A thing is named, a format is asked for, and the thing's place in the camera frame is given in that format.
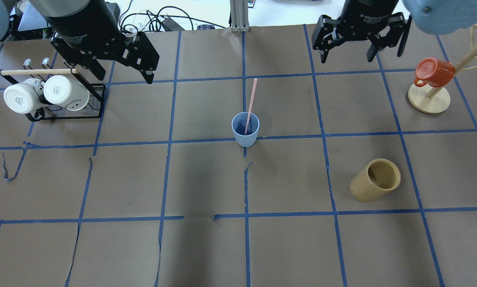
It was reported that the orange red mug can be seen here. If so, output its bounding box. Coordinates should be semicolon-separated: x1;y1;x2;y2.
414;57;456;88

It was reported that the bamboo cylinder holder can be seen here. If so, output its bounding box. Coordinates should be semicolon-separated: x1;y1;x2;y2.
349;158;401;203

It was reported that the black wire mug rack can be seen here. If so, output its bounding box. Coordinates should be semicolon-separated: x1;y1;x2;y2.
23;58;106;122

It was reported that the wooden mug tree stand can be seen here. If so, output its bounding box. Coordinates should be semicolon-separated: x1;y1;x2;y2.
407;24;477;114

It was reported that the aluminium frame post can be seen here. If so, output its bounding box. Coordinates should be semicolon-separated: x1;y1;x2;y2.
230;0;250;32

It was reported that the light blue plastic cup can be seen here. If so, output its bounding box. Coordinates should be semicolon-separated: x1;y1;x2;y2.
231;112;260;148

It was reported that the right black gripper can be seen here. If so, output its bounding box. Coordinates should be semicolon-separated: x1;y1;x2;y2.
311;0;412;63

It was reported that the white mug outer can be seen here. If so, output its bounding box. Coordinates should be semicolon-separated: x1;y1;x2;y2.
3;78;46;114

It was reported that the white mug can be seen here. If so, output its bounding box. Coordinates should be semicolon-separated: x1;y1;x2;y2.
3;78;46;114
43;75;90;111

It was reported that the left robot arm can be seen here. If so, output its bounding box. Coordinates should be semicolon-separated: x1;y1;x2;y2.
28;0;160;84

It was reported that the pink chopstick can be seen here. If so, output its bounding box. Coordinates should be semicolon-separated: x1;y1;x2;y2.
244;78;258;136

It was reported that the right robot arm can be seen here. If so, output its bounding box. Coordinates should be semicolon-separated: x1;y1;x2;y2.
311;0;477;63

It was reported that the white mug inner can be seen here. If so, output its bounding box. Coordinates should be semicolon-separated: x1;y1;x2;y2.
43;75;90;111

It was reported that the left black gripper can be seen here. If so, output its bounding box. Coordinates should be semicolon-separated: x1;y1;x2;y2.
43;0;160;84

